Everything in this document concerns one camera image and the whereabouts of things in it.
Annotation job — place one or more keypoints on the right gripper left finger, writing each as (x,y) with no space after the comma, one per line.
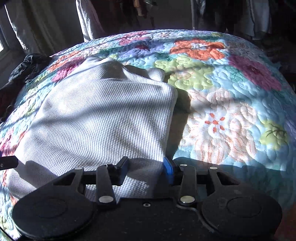
(106,176)

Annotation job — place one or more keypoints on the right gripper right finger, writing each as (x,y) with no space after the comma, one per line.
(181,177)

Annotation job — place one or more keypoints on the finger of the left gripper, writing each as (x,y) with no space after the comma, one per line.
(8,162)

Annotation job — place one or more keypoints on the white waffle-knit pajama top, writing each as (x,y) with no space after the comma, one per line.
(101,112)

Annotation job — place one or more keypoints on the dark blue clothes pile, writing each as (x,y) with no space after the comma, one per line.
(31,66)

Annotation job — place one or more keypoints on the hanging clothes on rack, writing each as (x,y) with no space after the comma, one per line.
(251,20)

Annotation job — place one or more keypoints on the floral quilted bedspread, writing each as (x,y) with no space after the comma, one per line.
(234,108)

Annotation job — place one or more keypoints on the hanging white towel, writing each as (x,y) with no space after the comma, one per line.
(89,22)

